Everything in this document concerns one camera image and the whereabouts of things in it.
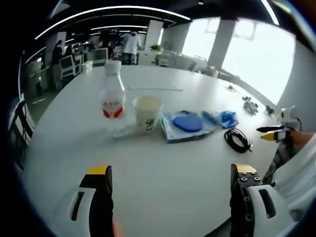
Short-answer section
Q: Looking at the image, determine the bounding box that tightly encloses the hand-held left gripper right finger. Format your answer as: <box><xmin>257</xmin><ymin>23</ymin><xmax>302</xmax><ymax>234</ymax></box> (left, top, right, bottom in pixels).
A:
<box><xmin>229</xmin><ymin>162</ymin><xmax>295</xmax><ymax>237</ymax></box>

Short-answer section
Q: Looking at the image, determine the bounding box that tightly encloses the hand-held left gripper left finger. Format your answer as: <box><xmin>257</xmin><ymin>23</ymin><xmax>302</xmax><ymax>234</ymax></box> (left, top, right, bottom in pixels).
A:
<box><xmin>55</xmin><ymin>164</ymin><xmax>116</xmax><ymax>237</ymax></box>

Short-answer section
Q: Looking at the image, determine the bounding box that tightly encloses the black cable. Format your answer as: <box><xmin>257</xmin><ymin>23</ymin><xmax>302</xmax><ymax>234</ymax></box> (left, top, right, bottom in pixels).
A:
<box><xmin>224</xmin><ymin>127</ymin><xmax>254</xmax><ymax>154</ymax></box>

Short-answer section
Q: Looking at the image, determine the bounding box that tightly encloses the small blue wipes packet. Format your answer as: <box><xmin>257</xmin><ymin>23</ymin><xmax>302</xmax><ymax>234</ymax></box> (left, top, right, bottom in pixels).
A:
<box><xmin>217</xmin><ymin>111</ymin><xmax>240</xmax><ymax>129</ymax></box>

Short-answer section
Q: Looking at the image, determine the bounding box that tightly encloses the blue white tissue pack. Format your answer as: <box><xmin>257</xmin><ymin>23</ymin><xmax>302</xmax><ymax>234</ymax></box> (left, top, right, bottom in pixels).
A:
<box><xmin>160</xmin><ymin>110</ymin><xmax>220</xmax><ymax>144</ymax></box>

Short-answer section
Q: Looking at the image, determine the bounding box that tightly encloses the white paper cup green print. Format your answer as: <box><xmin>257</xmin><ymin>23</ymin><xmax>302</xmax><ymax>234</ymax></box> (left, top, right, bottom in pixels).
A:
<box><xmin>132</xmin><ymin>96</ymin><xmax>164</xmax><ymax>135</ymax></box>

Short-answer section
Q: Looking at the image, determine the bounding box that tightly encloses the clear water bottle red label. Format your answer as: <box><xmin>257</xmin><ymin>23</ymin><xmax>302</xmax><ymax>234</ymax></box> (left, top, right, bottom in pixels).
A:
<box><xmin>98</xmin><ymin>61</ymin><xmax>127</xmax><ymax>138</ymax></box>

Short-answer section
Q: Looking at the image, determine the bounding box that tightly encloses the white tabletop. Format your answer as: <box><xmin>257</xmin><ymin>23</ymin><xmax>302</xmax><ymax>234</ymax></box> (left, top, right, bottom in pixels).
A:
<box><xmin>23</xmin><ymin>64</ymin><xmax>284</xmax><ymax>237</ymax></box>

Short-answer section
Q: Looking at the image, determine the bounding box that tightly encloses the person's right hand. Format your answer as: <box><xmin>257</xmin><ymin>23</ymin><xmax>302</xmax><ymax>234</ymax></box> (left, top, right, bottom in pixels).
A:
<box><xmin>283</xmin><ymin>129</ymin><xmax>316</xmax><ymax>149</ymax></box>

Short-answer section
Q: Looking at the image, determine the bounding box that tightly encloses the person's left hand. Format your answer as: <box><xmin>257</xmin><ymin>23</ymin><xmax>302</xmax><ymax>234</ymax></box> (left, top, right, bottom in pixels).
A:
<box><xmin>112</xmin><ymin>220</ymin><xmax>127</xmax><ymax>237</ymax></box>

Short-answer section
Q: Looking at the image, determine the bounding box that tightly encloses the dark patterned cloth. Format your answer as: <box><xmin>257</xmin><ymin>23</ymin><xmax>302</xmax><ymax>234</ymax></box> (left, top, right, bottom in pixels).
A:
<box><xmin>262</xmin><ymin>142</ymin><xmax>295</xmax><ymax>184</ymax></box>

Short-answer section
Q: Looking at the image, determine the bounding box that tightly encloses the grey metal parts cluster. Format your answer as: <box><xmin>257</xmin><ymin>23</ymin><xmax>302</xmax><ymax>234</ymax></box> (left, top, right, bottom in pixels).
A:
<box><xmin>242</xmin><ymin>96</ymin><xmax>259</xmax><ymax>116</ymax></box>

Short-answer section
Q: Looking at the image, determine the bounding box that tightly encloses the ceiling light strip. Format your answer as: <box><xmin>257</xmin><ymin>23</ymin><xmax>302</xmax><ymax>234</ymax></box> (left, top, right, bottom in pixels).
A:
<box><xmin>261</xmin><ymin>0</ymin><xmax>280</xmax><ymax>26</ymax></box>

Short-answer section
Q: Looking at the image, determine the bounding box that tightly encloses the long white strip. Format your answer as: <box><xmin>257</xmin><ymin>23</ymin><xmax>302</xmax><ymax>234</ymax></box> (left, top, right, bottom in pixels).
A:
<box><xmin>126</xmin><ymin>84</ymin><xmax>184</xmax><ymax>92</ymax></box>

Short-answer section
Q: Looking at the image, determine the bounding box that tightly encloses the white mesh office chair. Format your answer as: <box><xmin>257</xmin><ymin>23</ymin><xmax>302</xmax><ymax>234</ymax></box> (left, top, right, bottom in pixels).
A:
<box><xmin>91</xmin><ymin>47</ymin><xmax>110</xmax><ymax>68</ymax></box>
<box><xmin>58</xmin><ymin>54</ymin><xmax>77</xmax><ymax>79</ymax></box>

